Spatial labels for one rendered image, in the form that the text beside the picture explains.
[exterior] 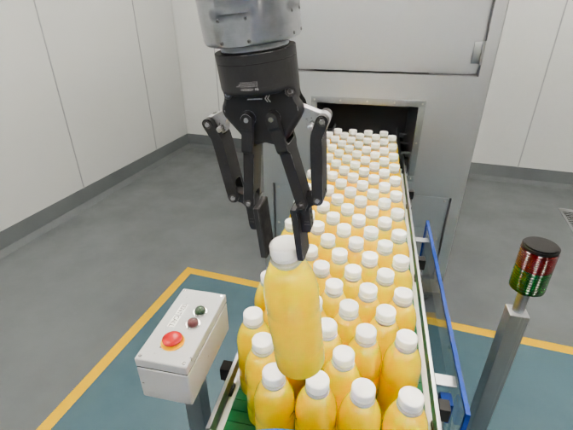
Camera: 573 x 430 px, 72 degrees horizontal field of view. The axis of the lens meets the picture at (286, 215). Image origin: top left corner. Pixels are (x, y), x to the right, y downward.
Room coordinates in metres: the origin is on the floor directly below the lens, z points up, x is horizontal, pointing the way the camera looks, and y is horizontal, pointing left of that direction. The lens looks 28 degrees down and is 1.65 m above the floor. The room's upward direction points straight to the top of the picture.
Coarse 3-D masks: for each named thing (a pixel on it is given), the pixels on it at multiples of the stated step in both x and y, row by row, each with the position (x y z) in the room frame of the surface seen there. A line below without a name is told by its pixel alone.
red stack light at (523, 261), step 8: (520, 248) 0.62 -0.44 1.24; (520, 256) 0.61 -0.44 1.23; (528, 256) 0.60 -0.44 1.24; (536, 256) 0.59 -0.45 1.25; (520, 264) 0.61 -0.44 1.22; (528, 264) 0.59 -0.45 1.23; (536, 264) 0.59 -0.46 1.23; (544, 264) 0.58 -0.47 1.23; (552, 264) 0.58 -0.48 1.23; (528, 272) 0.59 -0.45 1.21; (536, 272) 0.58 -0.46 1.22; (544, 272) 0.58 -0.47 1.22; (552, 272) 0.59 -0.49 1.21
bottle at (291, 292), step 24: (288, 264) 0.39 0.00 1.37; (264, 288) 0.39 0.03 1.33; (288, 288) 0.37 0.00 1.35; (312, 288) 0.38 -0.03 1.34; (288, 312) 0.37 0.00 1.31; (312, 312) 0.38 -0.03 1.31; (288, 336) 0.37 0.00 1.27; (312, 336) 0.38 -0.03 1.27; (288, 360) 0.38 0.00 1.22; (312, 360) 0.38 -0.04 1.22
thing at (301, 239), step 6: (294, 204) 0.39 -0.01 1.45; (294, 210) 0.38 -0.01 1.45; (294, 216) 0.38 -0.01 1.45; (294, 222) 0.38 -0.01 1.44; (294, 228) 0.38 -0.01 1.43; (300, 228) 0.38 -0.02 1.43; (294, 234) 0.38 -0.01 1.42; (300, 234) 0.38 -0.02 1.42; (306, 234) 0.40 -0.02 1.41; (294, 240) 0.38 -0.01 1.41; (300, 240) 0.38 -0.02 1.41; (306, 240) 0.40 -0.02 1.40; (300, 246) 0.38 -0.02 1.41; (306, 246) 0.40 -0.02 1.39; (300, 252) 0.38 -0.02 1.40; (306, 252) 0.39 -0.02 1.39; (300, 258) 0.38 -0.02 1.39
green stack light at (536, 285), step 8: (512, 272) 0.62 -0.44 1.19; (520, 272) 0.60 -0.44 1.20; (512, 280) 0.61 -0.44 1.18; (520, 280) 0.60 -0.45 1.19; (528, 280) 0.59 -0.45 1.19; (536, 280) 0.58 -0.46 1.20; (544, 280) 0.58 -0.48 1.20; (512, 288) 0.60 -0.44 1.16; (520, 288) 0.59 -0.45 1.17; (528, 288) 0.59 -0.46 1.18; (536, 288) 0.58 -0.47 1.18; (544, 288) 0.58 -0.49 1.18; (536, 296) 0.58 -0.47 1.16
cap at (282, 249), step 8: (272, 240) 0.41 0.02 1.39; (280, 240) 0.41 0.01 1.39; (288, 240) 0.41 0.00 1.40; (272, 248) 0.39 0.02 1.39; (280, 248) 0.39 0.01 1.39; (288, 248) 0.39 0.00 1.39; (272, 256) 0.39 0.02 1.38; (280, 256) 0.38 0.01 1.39; (288, 256) 0.38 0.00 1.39; (296, 256) 0.39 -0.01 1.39
